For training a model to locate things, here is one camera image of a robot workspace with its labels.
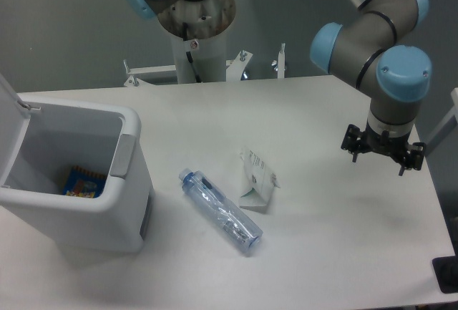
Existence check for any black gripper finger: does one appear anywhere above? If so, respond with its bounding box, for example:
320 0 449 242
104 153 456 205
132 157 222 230
341 124 366 163
392 142 427 176

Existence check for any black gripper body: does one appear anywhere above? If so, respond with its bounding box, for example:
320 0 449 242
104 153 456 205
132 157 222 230
359 129 409 158

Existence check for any white paper carton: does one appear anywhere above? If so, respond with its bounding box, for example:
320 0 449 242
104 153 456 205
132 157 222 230
238 146 280 213

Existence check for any clear plastic bottle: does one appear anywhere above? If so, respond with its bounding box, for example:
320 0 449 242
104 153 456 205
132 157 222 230
179 168 263 255

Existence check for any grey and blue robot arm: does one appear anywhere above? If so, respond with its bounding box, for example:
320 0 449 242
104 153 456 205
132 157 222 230
126 0 432 171

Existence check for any white plastic trash can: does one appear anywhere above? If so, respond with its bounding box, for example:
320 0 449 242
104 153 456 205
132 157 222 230
1 95 154 252

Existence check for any black object at table corner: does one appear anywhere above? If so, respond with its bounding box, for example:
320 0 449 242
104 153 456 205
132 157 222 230
432 256 457 294

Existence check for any blue snack wrapper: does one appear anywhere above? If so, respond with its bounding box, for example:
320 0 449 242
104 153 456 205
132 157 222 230
62 165 107 198

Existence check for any white frame at right edge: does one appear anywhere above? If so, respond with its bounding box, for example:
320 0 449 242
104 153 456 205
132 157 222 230
425 87 457 157

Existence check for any white clamp post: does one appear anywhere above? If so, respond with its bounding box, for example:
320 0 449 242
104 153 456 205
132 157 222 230
271 42 287 79

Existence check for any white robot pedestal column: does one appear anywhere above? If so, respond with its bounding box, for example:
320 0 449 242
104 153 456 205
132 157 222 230
156 0 237 84

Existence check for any black cable on pedestal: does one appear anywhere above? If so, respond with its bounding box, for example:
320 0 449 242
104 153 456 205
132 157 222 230
181 21 202 83

